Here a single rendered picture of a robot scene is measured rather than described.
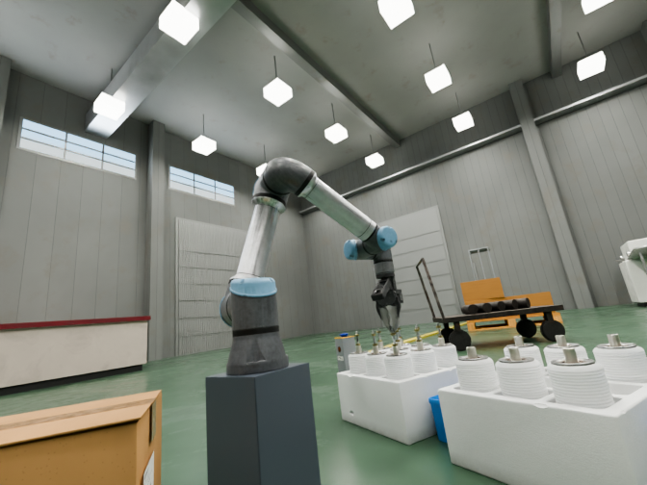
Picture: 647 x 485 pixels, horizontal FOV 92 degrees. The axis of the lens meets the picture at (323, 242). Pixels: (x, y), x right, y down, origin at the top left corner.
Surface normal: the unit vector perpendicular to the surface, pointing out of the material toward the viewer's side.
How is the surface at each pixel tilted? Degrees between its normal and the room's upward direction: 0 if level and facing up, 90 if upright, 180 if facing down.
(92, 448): 89
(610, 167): 90
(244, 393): 90
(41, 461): 89
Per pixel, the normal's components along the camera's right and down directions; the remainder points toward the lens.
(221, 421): -0.60, -0.13
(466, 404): -0.86, -0.03
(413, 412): 0.48, -0.27
